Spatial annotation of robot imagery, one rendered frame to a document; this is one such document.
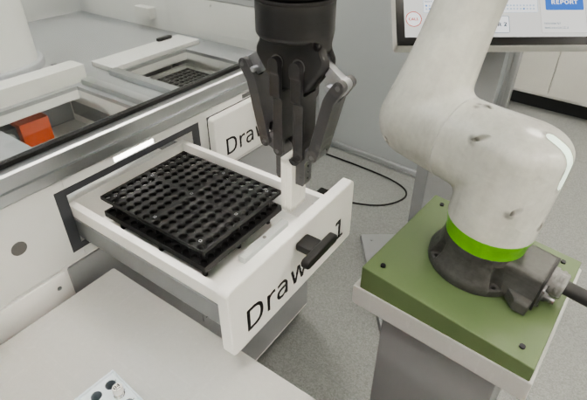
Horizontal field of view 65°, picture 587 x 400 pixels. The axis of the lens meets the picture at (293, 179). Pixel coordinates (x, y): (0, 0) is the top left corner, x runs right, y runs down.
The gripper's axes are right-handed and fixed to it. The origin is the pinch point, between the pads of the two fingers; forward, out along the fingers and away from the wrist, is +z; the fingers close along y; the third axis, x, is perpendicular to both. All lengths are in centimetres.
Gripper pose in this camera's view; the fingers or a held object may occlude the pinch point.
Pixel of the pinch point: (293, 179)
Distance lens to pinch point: 52.6
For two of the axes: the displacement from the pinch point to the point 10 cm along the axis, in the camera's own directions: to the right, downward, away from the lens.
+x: 5.8, -4.4, 6.8
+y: 8.2, 3.2, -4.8
